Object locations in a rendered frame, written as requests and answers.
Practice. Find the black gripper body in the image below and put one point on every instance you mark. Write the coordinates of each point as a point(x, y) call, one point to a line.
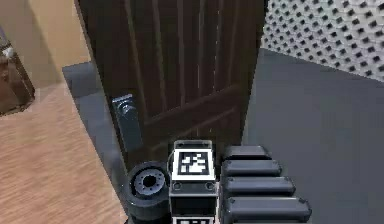
point(148, 191)

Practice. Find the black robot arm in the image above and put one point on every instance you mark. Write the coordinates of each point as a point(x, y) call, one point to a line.
point(256, 186)

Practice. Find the dark brown room door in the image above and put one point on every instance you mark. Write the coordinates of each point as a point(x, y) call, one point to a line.
point(186, 73)

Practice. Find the brown wooden cabinet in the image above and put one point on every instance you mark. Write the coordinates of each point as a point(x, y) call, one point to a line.
point(11, 83)

